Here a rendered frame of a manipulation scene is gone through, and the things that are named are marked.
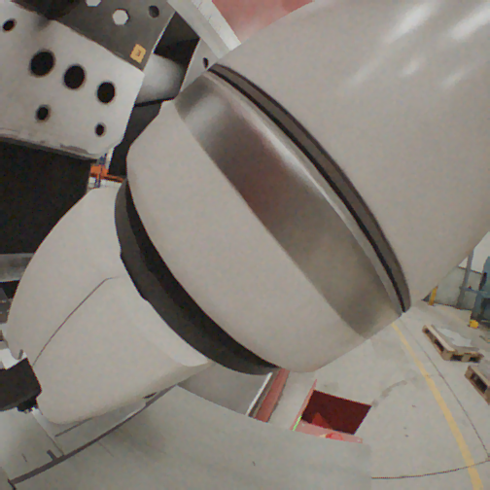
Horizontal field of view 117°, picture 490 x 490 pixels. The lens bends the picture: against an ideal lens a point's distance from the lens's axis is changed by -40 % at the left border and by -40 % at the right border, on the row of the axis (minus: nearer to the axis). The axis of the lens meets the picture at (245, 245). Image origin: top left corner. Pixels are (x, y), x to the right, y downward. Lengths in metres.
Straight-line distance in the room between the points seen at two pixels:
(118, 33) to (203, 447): 0.30
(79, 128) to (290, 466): 0.26
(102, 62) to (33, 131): 0.07
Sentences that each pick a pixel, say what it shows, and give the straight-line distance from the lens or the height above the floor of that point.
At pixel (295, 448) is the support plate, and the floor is 1.00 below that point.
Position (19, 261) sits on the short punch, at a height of 1.09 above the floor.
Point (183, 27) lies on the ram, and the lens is 0.29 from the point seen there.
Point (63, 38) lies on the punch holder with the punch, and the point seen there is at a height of 1.24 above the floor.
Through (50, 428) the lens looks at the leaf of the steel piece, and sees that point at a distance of 0.19.
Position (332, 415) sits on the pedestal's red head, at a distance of 0.65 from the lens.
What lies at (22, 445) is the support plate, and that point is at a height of 1.00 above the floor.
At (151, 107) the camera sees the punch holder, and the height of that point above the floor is 1.25.
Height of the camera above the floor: 1.15
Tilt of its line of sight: 5 degrees down
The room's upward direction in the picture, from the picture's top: 11 degrees clockwise
